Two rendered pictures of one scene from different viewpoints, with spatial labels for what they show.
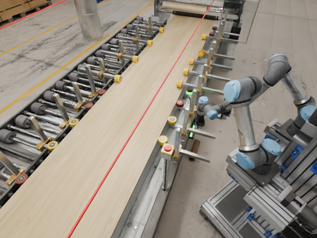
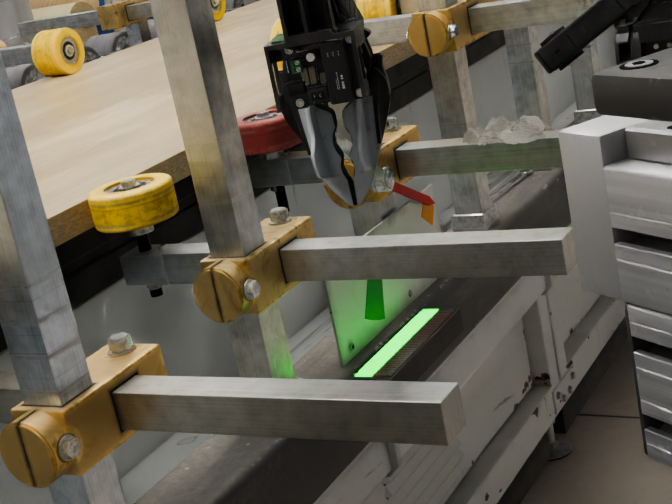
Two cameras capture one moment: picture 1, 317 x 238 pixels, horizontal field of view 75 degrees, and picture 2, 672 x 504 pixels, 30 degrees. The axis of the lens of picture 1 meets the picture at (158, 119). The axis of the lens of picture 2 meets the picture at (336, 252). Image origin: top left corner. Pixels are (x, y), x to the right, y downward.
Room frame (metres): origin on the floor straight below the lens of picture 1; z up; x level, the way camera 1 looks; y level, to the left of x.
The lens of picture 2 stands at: (0.22, -0.51, 1.14)
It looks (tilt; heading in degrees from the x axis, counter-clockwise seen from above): 17 degrees down; 11
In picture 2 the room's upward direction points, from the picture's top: 12 degrees counter-clockwise
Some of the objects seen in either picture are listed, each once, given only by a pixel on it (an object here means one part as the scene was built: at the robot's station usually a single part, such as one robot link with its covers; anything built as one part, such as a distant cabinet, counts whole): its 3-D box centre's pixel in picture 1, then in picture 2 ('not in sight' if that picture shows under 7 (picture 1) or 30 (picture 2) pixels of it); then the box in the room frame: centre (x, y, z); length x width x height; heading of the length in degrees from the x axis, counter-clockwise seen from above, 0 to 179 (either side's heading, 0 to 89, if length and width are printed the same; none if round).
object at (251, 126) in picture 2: (179, 106); (273, 162); (1.55, -0.21, 0.85); 0.08 x 0.08 x 0.11
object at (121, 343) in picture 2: not in sight; (120, 343); (1.07, -0.18, 0.84); 0.02 x 0.02 x 0.01
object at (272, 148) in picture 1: (267, 150); not in sight; (0.75, -0.68, 1.21); 0.13 x 0.12 x 0.14; 113
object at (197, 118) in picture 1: (199, 118); (315, 28); (1.20, -0.35, 1.03); 0.09 x 0.08 x 0.12; 0
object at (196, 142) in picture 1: (194, 149); not in sight; (1.59, -0.48, 0.04); 0.30 x 0.08 x 0.08; 160
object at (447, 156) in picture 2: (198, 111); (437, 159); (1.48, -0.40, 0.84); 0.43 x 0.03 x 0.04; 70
